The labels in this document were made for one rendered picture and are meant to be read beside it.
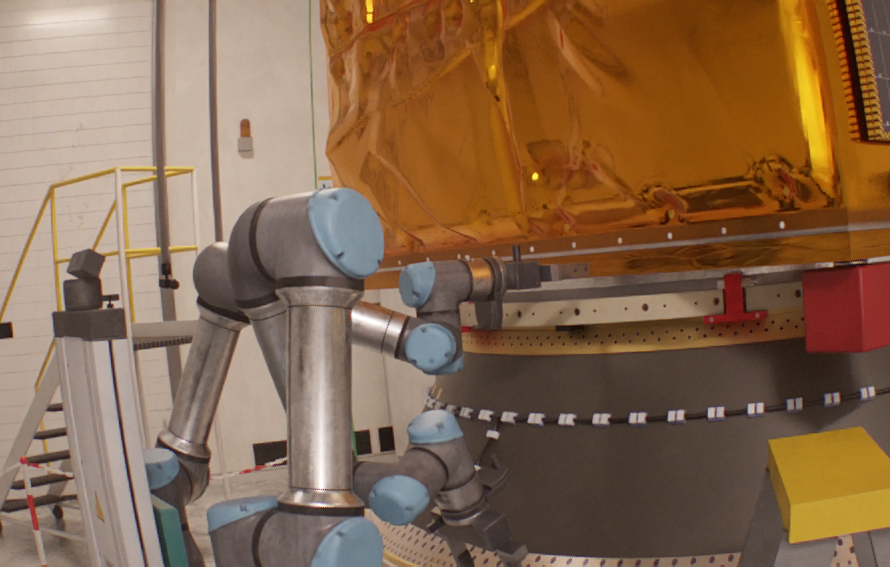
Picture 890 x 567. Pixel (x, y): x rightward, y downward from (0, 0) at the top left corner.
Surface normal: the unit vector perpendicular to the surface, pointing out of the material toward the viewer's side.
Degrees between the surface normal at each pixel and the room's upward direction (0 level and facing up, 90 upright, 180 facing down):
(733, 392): 62
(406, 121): 85
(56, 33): 90
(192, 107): 90
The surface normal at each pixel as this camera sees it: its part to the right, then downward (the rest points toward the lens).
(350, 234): 0.83, -0.20
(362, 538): 0.82, 0.06
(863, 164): 0.46, -0.05
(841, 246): -0.87, 0.07
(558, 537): -0.62, -0.41
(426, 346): -0.10, 0.01
